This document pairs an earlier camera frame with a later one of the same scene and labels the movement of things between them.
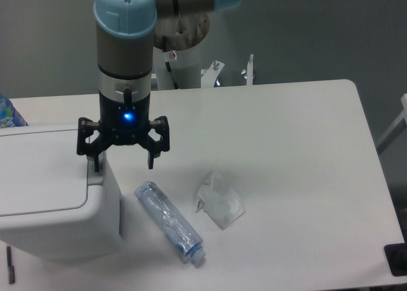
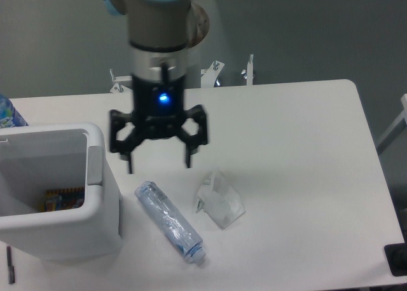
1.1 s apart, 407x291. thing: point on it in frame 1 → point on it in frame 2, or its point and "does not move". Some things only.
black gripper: x=124 y=122 → x=159 y=107
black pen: x=11 y=271 does not move
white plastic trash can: x=53 y=205 does not move
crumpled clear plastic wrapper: x=219 y=201 does not move
